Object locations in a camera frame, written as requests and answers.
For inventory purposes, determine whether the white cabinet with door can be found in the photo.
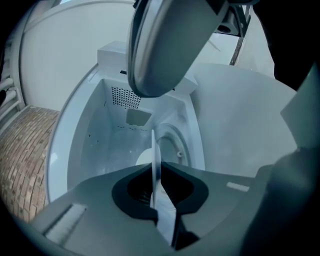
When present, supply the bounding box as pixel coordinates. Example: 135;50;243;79
46;41;208;204

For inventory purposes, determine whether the white round plate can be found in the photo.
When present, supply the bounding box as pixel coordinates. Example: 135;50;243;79
149;129;177;248

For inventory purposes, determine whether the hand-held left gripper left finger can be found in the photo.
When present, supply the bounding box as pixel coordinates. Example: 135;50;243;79
31;162;174;256

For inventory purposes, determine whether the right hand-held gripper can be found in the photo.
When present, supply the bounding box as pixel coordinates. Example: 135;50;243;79
126;0;252;98

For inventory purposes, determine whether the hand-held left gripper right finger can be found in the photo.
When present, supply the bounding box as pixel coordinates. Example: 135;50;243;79
161;160;256;256

